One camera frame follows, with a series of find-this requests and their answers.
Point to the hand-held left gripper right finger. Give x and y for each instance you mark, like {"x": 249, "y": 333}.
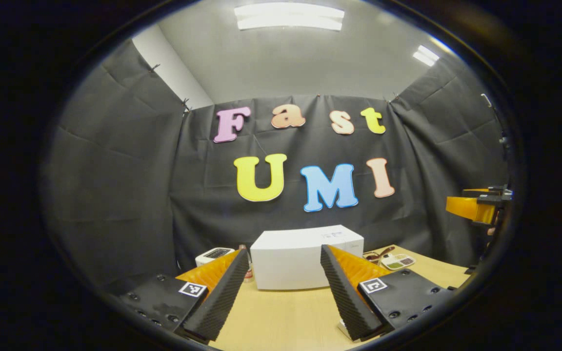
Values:
{"x": 347, "y": 292}

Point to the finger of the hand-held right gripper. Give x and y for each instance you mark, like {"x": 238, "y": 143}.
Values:
{"x": 476, "y": 191}
{"x": 469, "y": 208}

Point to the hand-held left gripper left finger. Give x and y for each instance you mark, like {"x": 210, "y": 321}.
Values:
{"x": 220, "y": 297}

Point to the white microwave oven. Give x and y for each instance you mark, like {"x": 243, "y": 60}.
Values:
{"x": 291, "y": 258}

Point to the clear plastic water bottle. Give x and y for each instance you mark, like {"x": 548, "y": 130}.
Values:
{"x": 248, "y": 274}

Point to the white toaster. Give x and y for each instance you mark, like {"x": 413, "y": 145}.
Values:
{"x": 212, "y": 254}

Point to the white divided dish of beans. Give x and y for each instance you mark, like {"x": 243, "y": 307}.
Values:
{"x": 398, "y": 262}

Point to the small ceiling light panel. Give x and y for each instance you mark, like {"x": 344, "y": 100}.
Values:
{"x": 426, "y": 55}

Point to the black backdrop cloth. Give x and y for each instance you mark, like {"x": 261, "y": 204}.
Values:
{"x": 115, "y": 185}

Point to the large ceiling light panel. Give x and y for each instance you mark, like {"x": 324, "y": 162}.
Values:
{"x": 288, "y": 17}

